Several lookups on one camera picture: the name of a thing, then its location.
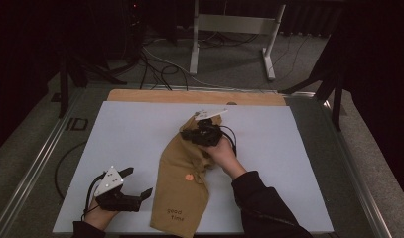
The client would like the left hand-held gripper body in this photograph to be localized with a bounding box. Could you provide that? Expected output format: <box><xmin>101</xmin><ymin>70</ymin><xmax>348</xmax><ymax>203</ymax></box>
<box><xmin>93</xmin><ymin>165</ymin><xmax>142</xmax><ymax>213</ymax></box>

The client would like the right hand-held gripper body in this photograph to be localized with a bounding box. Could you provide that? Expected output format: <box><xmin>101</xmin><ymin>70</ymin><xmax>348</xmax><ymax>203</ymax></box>
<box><xmin>189</xmin><ymin>108</ymin><xmax>229</xmax><ymax>148</ymax></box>

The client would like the tan garment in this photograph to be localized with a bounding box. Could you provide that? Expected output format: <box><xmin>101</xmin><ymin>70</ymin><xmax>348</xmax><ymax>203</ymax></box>
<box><xmin>149</xmin><ymin>115</ymin><xmax>225</xmax><ymax>238</ymax></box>

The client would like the person's left hand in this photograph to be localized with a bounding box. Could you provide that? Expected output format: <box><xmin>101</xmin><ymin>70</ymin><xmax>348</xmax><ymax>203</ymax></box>
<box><xmin>84</xmin><ymin>197</ymin><xmax>119</xmax><ymax>231</ymax></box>

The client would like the person's right hand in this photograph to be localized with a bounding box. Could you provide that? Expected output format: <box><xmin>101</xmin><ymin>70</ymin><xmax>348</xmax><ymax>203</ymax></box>
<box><xmin>201</xmin><ymin>136</ymin><xmax>247</xmax><ymax>180</ymax></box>

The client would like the white table mat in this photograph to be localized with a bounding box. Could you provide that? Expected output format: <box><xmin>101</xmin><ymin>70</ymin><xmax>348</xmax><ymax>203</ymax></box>
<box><xmin>52</xmin><ymin>100</ymin><xmax>335</xmax><ymax>235</ymax></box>

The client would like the black tripod stand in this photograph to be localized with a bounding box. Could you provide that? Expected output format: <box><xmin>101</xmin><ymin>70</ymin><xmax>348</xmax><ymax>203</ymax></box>
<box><xmin>59</xmin><ymin>49</ymin><xmax>128</xmax><ymax>119</ymax></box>
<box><xmin>278</xmin><ymin>65</ymin><xmax>344</xmax><ymax>132</ymax></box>

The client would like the white metal stand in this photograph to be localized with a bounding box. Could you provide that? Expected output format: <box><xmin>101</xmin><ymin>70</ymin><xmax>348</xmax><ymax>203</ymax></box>
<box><xmin>189</xmin><ymin>0</ymin><xmax>287</xmax><ymax>81</ymax></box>

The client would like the dark curtain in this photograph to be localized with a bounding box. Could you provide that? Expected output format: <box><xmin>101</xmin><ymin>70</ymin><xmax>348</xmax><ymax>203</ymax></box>
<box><xmin>282</xmin><ymin>0</ymin><xmax>343</xmax><ymax>38</ymax></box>

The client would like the right hand-held gripper cable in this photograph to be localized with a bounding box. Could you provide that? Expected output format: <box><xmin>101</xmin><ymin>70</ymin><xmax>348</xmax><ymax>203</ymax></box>
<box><xmin>218</xmin><ymin>124</ymin><xmax>238</xmax><ymax>157</ymax></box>

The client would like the hand-held gripper cable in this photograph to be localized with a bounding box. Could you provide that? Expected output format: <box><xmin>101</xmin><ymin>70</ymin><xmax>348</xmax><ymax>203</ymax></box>
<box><xmin>218</xmin><ymin>124</ymin><xmax>238</xmax><ymax>157</ymax></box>
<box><xmin>80</xmin><ymin>173</ymin><xmax>106</xmax><ymax>222</ymax></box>

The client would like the left hand-held gripper cable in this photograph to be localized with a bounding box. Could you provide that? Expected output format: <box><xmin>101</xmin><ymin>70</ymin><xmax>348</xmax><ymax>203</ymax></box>
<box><xmin>80</xmin><ymin>173</ymin><xmax>106</xmax><ymax>222</ymax></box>

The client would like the black floor cable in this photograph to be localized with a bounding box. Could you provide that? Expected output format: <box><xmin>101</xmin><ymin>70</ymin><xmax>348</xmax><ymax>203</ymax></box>
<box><xmin>54</xmin><ymin>141</ymin><xmax>88</xmax><ymax>201</ymax></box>
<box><xmin>138</xmin><ymin>49</ymin><xmax>174</xmax><ymax>91</ymax></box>

